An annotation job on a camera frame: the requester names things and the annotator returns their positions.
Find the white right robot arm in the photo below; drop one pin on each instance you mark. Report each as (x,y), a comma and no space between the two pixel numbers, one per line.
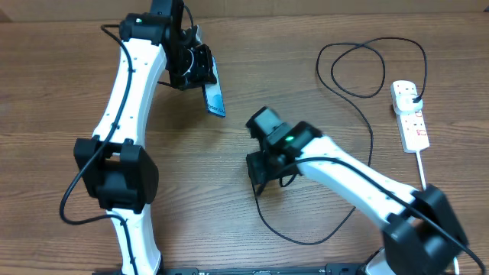
(420,231)

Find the white charger plug adapter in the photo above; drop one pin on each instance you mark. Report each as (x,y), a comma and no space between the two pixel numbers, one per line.
(403,104)

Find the white power strip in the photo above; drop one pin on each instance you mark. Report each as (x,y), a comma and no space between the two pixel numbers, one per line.
(412,128)

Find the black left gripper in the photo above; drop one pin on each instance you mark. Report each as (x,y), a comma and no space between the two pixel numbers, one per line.
(202,76)

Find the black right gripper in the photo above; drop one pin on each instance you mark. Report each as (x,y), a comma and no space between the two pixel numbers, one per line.
(260,173)

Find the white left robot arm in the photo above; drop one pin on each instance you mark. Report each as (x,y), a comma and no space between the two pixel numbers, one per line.
(113,163)

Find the blue Galaxy smartphone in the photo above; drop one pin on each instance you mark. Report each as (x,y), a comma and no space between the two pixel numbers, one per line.
(213,95)

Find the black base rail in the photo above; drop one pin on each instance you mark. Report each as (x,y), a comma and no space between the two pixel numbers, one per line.
(328,269)

